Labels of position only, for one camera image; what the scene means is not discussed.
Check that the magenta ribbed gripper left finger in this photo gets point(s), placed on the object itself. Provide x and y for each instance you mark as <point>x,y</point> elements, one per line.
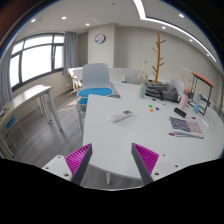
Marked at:
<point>78,161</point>

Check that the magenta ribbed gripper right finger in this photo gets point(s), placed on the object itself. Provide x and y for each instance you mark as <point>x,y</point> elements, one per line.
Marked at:
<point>145,160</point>

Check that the striped folded towel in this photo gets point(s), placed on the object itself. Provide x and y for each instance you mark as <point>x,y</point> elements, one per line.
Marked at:
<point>183,127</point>

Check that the white remote control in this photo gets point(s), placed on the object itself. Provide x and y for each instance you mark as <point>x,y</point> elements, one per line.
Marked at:
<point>120,116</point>

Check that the black rectangular case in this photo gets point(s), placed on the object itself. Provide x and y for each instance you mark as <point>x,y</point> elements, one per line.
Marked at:
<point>180,112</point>

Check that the grey backpack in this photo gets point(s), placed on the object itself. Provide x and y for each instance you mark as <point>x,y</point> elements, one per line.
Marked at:
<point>162,91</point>

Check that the pink bottle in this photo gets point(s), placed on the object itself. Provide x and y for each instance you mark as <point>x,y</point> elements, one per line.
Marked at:
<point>183,101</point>

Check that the light blue bottle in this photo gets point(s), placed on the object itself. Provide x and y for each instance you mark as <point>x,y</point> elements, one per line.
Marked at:
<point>196,107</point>

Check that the pale green bottle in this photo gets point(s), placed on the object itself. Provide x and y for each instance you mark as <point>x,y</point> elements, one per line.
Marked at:
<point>142,90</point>

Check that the blue stool under desk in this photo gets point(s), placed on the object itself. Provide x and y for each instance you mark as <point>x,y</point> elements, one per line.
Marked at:
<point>10,128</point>

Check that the white side desk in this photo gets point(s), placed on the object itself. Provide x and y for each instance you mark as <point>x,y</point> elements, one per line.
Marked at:
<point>20,106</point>

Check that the white chair with blue cushion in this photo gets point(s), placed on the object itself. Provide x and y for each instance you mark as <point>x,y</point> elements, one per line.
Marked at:
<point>95,80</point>

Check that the black rack with orange top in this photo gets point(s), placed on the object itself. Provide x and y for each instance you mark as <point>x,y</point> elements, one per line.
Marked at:
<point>200,91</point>

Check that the wooden coat rack tree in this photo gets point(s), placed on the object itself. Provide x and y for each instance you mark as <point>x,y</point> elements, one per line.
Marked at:
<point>159,58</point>

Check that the grey window curtain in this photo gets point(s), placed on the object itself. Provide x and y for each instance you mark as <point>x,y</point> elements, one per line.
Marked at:
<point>70,51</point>

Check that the round wall clock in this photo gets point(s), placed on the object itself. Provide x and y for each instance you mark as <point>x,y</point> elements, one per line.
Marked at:
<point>100,38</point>

